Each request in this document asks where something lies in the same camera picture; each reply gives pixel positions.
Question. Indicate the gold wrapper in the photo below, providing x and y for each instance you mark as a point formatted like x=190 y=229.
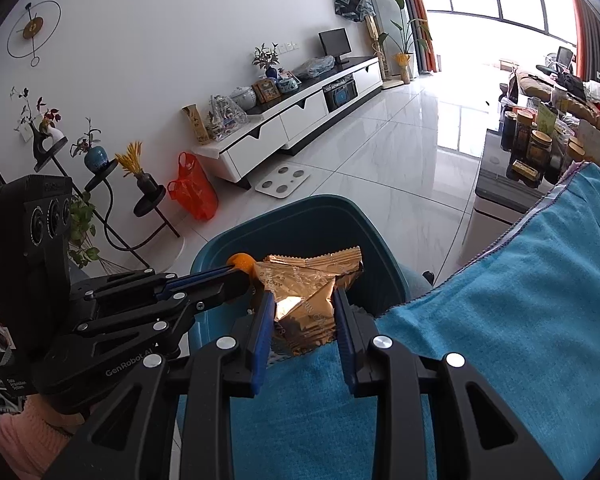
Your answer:
x=310 y=290

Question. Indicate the black office chair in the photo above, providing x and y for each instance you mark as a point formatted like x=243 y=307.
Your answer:
x=562 y=57

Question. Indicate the black tiered plant stand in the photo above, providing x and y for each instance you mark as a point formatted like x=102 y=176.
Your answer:
x=105 y=180

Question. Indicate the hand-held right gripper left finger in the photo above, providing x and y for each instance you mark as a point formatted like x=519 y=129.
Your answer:
x=262 y=340

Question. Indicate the green and brown sofa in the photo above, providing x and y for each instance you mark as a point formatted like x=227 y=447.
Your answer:
x=530 y=86

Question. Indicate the grey and orange curtain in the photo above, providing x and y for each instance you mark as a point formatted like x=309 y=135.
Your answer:
x=417 y=10
x=586 y=35

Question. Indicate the white TV cabinet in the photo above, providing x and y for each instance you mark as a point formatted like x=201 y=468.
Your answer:
x=300 y=115

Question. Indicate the white ceramic jar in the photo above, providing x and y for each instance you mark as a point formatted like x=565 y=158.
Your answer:
x=242 y=97

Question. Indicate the cluster of glass jars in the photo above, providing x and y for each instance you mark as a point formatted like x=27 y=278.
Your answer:
x=537 y=147

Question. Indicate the tall vase yellow flowers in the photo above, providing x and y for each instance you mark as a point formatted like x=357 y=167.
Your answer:
x=405 y=67

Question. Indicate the teal vase with plant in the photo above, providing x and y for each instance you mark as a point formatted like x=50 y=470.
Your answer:
x=95 y=157

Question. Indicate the white vase red flowers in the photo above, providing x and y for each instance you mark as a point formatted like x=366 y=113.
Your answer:
x=45 y=130

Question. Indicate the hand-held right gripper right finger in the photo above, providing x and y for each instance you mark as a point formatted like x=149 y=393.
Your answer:
x=346 y=350

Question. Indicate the blue floral tablecloth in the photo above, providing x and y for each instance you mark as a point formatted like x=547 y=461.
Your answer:
x=530 y=335

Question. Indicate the white bathroom scale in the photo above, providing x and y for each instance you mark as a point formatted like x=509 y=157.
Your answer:
x=282 y=180

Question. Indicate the clear plastic bag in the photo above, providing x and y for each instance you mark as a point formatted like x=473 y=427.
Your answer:
x=312 y=67

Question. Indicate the wall outlets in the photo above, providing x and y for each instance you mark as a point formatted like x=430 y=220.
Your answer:
x=289 y=46

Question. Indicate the black vase yellow flowers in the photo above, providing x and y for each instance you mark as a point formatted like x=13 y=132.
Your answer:
x=140 y=175

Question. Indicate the green trailing plant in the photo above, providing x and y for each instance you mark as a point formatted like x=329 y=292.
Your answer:
x=82 y=230

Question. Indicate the plastic-wrapped model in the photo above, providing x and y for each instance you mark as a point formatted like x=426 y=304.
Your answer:
x=227 y=117

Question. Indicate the black monitor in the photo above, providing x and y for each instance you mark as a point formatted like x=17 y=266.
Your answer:
x=335 y=45

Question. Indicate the teal plastic bin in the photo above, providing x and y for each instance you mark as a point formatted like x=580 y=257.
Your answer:
x=305 y=220

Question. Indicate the black coffee table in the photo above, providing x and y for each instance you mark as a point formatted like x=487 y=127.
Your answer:
x=500 y=195

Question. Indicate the orange peel piece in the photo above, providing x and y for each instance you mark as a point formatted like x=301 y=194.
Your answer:
x=240 y=264

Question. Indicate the small picture frame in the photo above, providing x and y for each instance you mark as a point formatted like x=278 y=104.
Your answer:
x=266 y=91

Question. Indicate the red plastic bag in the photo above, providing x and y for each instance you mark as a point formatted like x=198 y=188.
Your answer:
x=195 y=192

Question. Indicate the blue and white bowl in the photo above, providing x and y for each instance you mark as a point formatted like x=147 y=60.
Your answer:
x=290 y=83

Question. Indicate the blue vase with branches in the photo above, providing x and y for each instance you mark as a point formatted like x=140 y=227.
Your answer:
x=266 y=62

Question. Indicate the person's left forearm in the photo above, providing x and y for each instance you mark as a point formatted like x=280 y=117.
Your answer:
x=25 y=435

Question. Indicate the cloth-covered standing fan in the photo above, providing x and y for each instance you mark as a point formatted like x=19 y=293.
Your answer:
x=352 y=5

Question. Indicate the tall beige box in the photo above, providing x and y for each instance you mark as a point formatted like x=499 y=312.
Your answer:
x=196 y=125

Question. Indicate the large leafy potted plant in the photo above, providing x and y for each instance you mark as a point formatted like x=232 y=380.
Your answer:
x=405 y=25

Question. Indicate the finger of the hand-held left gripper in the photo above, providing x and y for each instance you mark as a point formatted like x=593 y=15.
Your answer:
x=190 y=307
x=190 y=280

